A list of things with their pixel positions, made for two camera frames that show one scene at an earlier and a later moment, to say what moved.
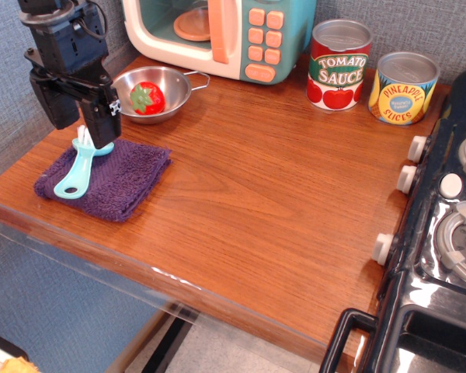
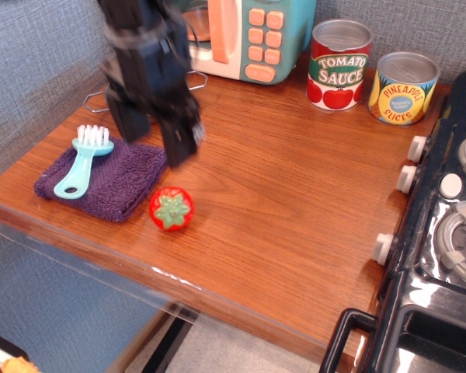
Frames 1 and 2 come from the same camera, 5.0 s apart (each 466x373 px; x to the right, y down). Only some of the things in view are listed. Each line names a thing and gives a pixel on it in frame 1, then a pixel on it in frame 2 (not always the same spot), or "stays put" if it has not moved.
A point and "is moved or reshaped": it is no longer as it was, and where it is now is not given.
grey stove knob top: (416, 148) stays put
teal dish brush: (76, 183) stays put
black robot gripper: (69, 37) → (145, 85)
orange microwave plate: (193, 24) stays put
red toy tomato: (147, 99) is moved or reshaped
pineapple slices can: (403, 88) stays put
